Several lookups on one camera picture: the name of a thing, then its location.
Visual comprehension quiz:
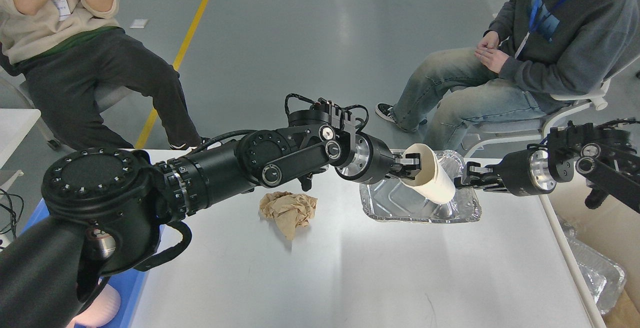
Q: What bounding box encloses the foil tray in bin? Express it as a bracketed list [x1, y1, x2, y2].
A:
[557, 216, 627, 315]

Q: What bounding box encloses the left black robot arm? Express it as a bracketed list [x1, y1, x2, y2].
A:
[0, 96, 426, 328]

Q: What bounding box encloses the grey white office chair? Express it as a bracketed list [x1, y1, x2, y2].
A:
[461, 52, 639, 159]

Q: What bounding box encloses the person in beige hoodie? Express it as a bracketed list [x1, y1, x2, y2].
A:
[0, 0, 204, 150]

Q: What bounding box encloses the white side table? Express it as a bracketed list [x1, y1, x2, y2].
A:
[0, 108, 41, 167]

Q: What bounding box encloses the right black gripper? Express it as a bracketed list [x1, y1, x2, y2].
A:
[454, 149, 557, 197]

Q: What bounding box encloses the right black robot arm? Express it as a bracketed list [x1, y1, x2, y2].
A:
[454, 117, 640, 212]

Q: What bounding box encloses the black cable bundle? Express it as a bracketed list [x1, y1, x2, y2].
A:
[0, 188, 25, 251]

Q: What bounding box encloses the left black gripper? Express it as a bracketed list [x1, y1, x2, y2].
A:
[335, 133, 422, 185]

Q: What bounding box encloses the pink mug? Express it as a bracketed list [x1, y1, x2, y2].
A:
[66, 284, 121, 328]

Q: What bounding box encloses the white plastic bin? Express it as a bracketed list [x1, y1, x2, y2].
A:
[538, 175, 640, 328]

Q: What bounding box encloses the brown paper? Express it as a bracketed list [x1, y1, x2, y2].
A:
[259, 191, 318, 241]

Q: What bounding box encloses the aluminium foil tray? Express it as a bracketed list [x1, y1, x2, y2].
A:
[359, 178, 482, 224]

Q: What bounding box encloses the white paper cup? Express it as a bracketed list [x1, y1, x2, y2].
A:
[400, 143, 456, 205]

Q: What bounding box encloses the white paper on floor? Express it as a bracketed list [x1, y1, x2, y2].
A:
[129, 18, 149, 29]

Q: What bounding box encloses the person in grey hoodie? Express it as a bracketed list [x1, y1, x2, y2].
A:
[375, 0, 639, 150]

